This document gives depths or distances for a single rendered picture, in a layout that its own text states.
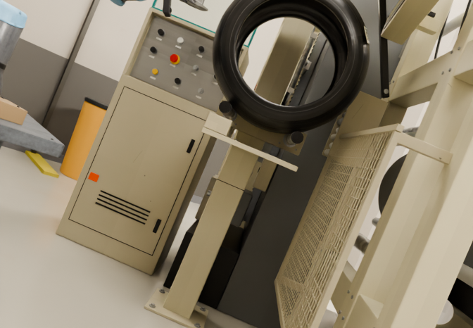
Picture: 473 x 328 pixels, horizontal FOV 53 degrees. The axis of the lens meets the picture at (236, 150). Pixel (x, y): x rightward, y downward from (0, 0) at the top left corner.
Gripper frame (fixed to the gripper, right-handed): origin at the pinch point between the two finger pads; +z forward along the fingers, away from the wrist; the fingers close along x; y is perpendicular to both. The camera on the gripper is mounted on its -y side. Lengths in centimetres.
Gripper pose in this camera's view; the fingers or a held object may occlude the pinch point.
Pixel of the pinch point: (203, 10)
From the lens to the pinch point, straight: 190.6
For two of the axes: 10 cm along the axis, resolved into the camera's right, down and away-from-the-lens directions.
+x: 0.4, 0.0, 10.0
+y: 5.1, -8.6, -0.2
